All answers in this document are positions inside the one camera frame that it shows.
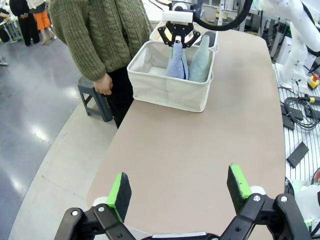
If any teal towel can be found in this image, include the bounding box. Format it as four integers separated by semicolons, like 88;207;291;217
187;34;211;83

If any person in orange trousers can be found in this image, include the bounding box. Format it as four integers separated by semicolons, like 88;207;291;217
27;0;55;46

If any person in black clothes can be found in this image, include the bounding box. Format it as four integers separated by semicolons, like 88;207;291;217
9;0;41;47

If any grey plastic stool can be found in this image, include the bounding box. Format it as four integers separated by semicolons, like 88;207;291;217
76;75;115;123

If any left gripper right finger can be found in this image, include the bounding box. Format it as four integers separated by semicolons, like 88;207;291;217
219;164;312;240

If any white control box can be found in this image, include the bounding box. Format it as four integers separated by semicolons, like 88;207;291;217
276;36;294;66

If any person's right hand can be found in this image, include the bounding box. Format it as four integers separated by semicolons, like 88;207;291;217
93;73;114;97

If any black flat plate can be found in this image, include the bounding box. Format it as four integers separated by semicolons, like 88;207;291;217
285;141;310;169

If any black power adapter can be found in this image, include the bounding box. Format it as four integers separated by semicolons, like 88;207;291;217
282;118;296;130
281;104;304;120

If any yellow black cable plug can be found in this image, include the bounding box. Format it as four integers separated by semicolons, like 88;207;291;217
298;95;320;104

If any black cable hose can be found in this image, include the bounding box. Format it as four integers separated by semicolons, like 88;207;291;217
193;0;254;31

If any person in green sweater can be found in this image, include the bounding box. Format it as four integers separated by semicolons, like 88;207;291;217
48;0;155;130

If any yellow emergency stop button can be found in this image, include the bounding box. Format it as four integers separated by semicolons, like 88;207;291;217
306;73;320;91

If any pinkish brown table mat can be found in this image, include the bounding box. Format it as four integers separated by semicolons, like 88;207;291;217
86;31;287;240

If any lavender towel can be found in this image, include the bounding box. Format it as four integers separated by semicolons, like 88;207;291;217
165;39;190;80

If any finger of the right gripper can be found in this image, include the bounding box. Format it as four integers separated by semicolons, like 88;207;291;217
157;23;179;59
180;23;201;49

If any person's right forearm green sleeve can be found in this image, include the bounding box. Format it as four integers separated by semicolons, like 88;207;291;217
63;29;110;82

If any black coiled cable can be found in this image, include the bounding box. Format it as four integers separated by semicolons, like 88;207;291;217
277;86;319;131

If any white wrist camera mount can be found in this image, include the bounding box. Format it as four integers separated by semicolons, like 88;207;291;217
161;11;194;25

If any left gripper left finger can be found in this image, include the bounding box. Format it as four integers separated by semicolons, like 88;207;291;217
53;171;137;240

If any aluminium profile robot base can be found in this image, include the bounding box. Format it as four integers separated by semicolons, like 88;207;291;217
271;9;320;183

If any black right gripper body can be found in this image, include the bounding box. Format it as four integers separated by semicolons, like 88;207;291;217
165;21;194;37

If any cream fabric storage bin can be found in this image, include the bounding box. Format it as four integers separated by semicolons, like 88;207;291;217
149;19;219;53
126;40;215;113

